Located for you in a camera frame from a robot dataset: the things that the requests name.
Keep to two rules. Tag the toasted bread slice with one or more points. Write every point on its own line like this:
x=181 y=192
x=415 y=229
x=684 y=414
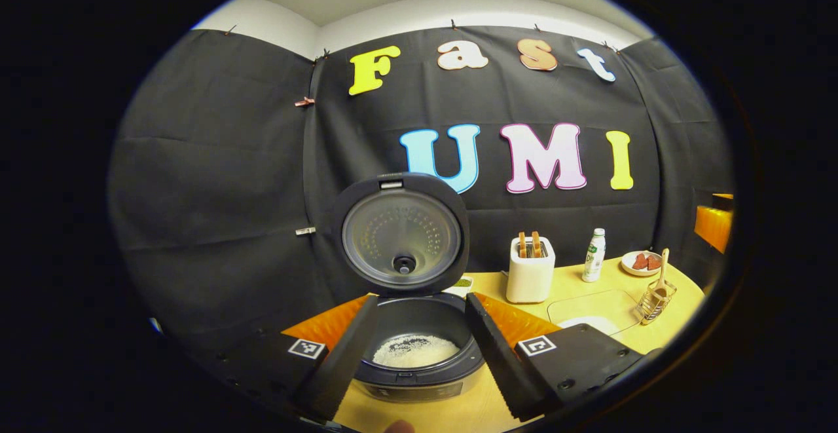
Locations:
x=536 y=243
x=522 y=244

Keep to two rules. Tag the white sectioned grain dish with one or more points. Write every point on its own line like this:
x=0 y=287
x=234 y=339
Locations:
x=462 y=283

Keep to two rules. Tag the silver cloth clip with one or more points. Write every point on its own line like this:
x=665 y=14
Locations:
x=305 y=230

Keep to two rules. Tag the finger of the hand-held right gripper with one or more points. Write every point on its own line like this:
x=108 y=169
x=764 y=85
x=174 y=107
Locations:
x=713 y=226
x=723 y=196

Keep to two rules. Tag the dark grey rice cooker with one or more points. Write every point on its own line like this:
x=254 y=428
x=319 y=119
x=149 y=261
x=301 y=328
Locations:
x=399 y=236

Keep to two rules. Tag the wooden spoon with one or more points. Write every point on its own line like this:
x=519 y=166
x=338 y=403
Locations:
x=665 y=266

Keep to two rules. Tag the red meat slice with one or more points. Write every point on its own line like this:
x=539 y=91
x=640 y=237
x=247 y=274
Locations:
x=653 y=262
x=639 y=261

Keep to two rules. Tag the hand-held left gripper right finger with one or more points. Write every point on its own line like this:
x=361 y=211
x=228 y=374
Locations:
x=497 y=354

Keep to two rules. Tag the white toaster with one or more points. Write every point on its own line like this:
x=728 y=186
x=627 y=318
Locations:
x=530 y=276

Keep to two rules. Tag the pink cloth clip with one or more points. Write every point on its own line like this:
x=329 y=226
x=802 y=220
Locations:
x=304 y=101

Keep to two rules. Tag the black backdrop cloth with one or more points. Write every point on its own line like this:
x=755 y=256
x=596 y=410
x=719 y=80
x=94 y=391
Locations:
x=216 y=177

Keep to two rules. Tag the white drink bottle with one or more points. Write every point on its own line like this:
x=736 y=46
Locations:
x=594 y=256

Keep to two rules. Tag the white round plate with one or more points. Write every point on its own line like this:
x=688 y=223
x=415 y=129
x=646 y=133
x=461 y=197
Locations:
x=628 y=268

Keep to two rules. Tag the clear plastic box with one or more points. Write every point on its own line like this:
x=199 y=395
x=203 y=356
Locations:
x=589 y=302

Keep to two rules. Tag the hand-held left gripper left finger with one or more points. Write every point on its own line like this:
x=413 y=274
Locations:
x=340 y=361

